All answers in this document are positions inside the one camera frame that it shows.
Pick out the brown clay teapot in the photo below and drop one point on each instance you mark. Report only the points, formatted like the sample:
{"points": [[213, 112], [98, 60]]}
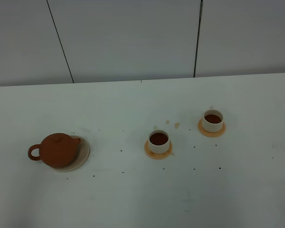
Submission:
{"points": [[56, 150]]}

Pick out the beige round teapot coaster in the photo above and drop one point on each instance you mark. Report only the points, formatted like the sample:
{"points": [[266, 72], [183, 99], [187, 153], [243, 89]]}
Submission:
{"points": [[83, 152]]}

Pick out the far orange saucer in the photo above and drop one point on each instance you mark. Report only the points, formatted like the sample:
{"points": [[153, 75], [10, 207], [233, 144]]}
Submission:
{"points": [[209, 134]]}

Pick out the white teacup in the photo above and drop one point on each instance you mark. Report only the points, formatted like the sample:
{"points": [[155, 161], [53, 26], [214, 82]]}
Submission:
{"points": [[158, 141], [212, 120]]}

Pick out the near white teacup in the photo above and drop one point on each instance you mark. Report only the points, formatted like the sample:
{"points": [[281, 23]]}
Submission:
{"points": [[158, 141]]}

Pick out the far white teacup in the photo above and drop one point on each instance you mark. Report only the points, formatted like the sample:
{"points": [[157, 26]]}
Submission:
{"points": [[212, 120]]}

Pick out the orange saucer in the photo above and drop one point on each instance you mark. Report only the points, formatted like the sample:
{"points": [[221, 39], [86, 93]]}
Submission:
{"points": [[209, 134], [155, 156]]}

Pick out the near orange saucer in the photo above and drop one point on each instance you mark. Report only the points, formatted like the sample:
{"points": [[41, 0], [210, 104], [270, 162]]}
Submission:
{"points": [[155, 156]]}

